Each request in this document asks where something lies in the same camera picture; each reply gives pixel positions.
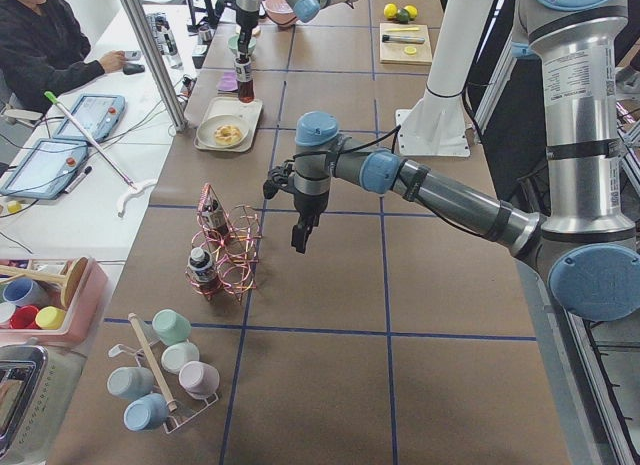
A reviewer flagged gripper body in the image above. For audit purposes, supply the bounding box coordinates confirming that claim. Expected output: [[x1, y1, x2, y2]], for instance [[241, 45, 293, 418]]
[[294, 189, 330, 229], [236, 9, 257, 45]]

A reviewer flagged tea bottle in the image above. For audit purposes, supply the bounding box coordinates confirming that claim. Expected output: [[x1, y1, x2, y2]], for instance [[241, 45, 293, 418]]
[[235, 56, 254, 103], [188, 247, 217, 301], [202, 199, 229, 241]]

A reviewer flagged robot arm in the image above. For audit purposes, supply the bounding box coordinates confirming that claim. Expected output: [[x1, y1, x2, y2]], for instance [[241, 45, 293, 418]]
[[235, 0, 358, 60], [286, 0, 639, 321]]

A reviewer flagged beige tray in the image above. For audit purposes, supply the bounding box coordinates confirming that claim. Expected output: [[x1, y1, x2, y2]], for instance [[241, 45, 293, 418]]
[[194, 97, 262, 153]]

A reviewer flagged green bowl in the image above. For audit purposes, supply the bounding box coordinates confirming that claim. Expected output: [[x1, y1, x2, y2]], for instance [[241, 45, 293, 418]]
[[227, 34, 257, 58]]

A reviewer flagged pink bowl of ice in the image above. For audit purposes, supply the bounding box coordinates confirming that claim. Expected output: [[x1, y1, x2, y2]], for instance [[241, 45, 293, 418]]
[[263, 0, 298, 28]]

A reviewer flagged black scale with cup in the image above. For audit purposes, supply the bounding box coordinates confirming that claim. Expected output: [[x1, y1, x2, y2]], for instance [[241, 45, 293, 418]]
[[191, 25, 214, 70]]

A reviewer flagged purple cloth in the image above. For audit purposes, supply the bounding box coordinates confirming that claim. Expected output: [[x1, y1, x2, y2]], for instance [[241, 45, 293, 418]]
[[217, 71, 238, 93]]

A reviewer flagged donut pastry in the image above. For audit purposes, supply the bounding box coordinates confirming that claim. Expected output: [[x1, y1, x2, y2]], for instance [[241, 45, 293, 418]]
[[214, 125, 244, 147]]

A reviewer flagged white plate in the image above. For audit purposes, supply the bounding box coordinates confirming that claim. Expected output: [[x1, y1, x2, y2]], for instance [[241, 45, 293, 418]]
[[196, 114, 249, 149]]

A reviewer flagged computer mouse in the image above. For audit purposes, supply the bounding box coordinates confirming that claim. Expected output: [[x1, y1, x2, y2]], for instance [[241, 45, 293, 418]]
[[122, 63, 145, 75]]

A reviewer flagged metal muddler tool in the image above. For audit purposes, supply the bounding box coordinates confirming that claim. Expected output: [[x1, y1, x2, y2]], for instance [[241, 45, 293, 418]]
[[381, 34, 426, 44]]

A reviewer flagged right lemon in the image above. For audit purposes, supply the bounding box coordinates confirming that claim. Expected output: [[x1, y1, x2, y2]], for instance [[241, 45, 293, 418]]
[[383, 3, 398, 20]]

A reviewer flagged bamboo cutting board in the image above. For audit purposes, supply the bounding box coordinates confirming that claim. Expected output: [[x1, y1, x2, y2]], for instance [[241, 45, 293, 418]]
[[379, 23, 433, 65]]

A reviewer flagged avocado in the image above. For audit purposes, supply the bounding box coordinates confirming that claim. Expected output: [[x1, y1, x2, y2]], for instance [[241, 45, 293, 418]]
[[395, 8, 411, 24]]

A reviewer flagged green cup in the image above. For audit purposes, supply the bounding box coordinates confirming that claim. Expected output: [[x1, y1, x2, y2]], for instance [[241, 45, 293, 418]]
[[152, 309, 191, 346]]

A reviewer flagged upper teach pendant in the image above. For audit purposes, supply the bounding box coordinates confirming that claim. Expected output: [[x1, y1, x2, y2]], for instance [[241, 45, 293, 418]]
[[69, 94, 126, 143]]

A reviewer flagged teach pendant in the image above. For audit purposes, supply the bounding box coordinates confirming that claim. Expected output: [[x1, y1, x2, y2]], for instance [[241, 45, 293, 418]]
[[69, 94, 126, 143], [1, 138, 88, 200]]

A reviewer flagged grabber stick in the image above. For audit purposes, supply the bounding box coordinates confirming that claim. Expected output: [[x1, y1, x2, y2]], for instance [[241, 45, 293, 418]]
[[44, 91, 157, 218]]

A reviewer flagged pink cup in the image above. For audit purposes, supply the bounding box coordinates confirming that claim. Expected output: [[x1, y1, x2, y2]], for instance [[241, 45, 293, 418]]
[[179, 361, 220, 399]]

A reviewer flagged person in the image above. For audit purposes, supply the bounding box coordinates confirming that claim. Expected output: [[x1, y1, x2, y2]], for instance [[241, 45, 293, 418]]
[[1, 0, 126, 113]]

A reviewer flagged pink storage bin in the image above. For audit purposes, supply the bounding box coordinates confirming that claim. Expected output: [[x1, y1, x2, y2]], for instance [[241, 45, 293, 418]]
[[1, 257, 108, 347]]

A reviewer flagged grey cup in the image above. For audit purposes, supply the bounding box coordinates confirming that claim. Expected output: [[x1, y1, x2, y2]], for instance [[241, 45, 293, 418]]
[[107, 367, 154, 400]]

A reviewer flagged blue cup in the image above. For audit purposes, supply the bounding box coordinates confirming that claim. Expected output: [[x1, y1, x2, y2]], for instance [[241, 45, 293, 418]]
[[123, 393, 169, 431]]

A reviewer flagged lower teach pendant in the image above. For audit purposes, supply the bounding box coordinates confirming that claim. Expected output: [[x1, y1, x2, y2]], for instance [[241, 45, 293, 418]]
[[1, 138, 88, 200]]

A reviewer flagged toaster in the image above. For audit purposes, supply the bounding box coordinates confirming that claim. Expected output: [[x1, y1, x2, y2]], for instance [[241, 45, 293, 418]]
[[1, 345, 48, 464]]

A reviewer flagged copper wire bottle rack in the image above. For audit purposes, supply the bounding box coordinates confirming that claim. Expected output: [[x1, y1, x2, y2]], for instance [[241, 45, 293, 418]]
[[185, 183, 261, 302]]

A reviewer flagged aluminium frame post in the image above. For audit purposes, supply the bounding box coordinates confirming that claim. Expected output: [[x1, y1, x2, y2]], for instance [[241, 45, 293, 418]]
[[120, 0, 187, 132]]

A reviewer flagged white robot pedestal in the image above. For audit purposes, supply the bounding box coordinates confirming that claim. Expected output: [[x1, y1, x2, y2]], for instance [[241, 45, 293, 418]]
[[396, 0, 494, 157]]

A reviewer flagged white wire cup rack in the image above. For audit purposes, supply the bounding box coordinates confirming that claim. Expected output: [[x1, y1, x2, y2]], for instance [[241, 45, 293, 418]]
[[108, 314, 220, 435]]

